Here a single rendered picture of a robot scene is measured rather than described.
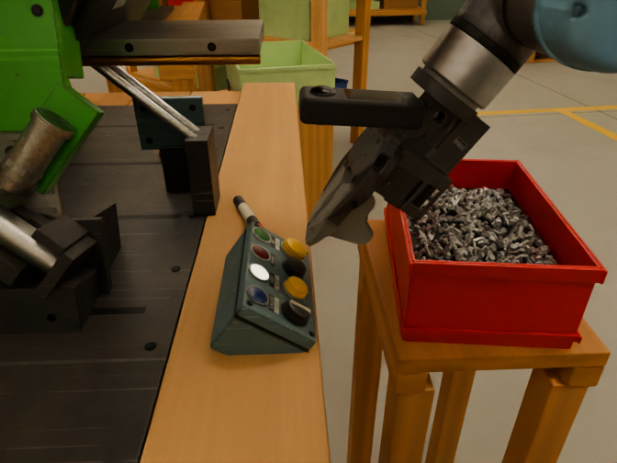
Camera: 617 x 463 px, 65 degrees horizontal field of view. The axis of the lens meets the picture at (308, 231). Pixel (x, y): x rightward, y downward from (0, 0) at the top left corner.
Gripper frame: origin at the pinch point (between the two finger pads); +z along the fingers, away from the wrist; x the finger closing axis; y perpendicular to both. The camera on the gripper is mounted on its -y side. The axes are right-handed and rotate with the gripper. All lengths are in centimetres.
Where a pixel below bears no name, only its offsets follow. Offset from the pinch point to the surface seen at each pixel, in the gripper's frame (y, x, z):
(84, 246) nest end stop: -19.0, -4.0, 11.7
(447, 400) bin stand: 59, 24, 29
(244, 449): -1.7, -22.4, 7.7
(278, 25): 5, 273, 16
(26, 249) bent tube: -23.2, -6.2, 13.2
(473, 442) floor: 95, 40, 50
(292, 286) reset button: -0.8, -7.8, 2.3
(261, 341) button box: -1.9, -12.8, 5.9
